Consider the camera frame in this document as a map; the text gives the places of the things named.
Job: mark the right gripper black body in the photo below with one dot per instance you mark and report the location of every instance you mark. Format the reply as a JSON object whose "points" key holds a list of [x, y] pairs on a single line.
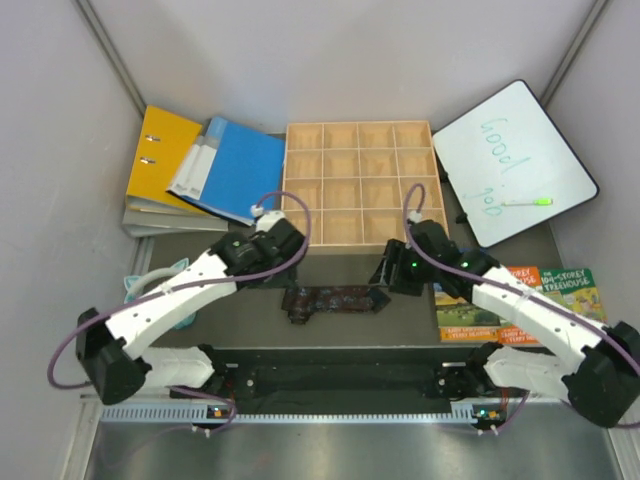
{"points": [[415, 272]]}

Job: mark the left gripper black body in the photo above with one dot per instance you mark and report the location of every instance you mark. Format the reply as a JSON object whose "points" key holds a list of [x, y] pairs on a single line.
{"points": [[281, 279]]}

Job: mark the brown floral necktie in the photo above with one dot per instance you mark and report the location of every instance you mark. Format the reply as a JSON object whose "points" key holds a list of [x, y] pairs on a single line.
{"points": [[301, 303]]}

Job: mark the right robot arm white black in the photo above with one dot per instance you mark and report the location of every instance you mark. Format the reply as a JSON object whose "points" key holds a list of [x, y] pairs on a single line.
{"points": [[591, 366]]}

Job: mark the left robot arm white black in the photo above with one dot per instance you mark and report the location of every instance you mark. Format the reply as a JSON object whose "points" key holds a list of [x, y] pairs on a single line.
{"points": [[118, 354]]}

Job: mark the Animal Farm book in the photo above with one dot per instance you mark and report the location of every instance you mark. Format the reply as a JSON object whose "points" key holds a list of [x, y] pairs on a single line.
{"points": [[459, 321]]}

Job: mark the wooden compartment tray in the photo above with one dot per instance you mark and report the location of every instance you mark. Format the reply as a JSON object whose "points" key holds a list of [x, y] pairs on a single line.
{"points": [[347, 181]]}

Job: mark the orange Treehouse book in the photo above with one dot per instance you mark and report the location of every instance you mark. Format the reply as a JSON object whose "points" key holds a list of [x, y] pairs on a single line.
{"points": [[508, 333]]}

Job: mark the blue folder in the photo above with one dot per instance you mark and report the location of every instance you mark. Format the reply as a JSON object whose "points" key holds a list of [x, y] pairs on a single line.
{"points": [[227, 169]]}

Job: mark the green marker pen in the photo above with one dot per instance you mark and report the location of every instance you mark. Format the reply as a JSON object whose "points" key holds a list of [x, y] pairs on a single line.
{"points": [[528, 202]]}

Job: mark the white whiteboard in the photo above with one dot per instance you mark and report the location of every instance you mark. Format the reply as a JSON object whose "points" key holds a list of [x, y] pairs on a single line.
{"points": [[508, 148]]}

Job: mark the teal cat-ear headphones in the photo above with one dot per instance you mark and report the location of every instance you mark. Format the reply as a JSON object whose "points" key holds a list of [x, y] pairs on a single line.
{"points": [[135, 284]]}

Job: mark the green Treehouse book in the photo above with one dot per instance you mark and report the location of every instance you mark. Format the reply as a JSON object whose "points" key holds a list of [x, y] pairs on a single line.
{"points": [[574, 289]]}

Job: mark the grey binder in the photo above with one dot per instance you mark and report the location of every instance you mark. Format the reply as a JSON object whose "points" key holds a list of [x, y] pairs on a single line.
{"points": [[141, 224]]}

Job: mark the yellow ring binder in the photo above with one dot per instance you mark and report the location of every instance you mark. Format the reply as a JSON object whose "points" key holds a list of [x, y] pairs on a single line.
{"points": [[164, 140]]}

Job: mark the white cable duct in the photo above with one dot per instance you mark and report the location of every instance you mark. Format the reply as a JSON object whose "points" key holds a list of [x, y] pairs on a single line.
{"points": [[203, 413]]}

